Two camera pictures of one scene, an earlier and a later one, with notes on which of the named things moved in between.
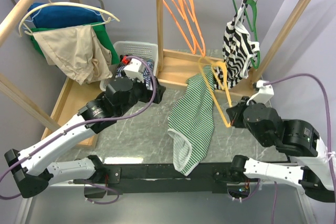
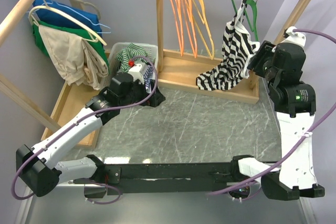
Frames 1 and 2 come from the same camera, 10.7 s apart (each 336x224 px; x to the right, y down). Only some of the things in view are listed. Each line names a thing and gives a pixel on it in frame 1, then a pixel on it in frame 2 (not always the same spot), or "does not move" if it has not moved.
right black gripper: [233, 113] to [265, 50]
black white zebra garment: [240, 50] does not move
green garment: [99, 29] to [99, 44]
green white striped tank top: [190, 129] to [129, 55]
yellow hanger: [202, 64] to [199, 10]
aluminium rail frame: [268, 204] does not move
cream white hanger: [62, 4] to [95, 37]
